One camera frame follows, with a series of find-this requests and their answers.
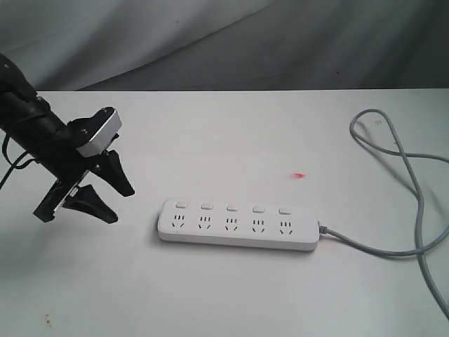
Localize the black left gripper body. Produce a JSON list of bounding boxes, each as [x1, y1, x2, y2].
[[33, 117, 94, 222]]

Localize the white five-outlet power strip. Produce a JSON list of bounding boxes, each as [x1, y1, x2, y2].
[[157, 199, 320, 252]]

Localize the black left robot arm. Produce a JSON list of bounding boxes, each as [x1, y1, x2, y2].
[[1, 55, 135, 223]]

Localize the white backdrop cloth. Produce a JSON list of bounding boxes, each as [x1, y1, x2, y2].
[[1, 1, 448, 91]]

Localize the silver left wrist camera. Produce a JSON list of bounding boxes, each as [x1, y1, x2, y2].
[[67, 107, 122, 158]]

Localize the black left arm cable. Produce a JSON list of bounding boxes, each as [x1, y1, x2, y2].
[[0, 135, 38, 190]]

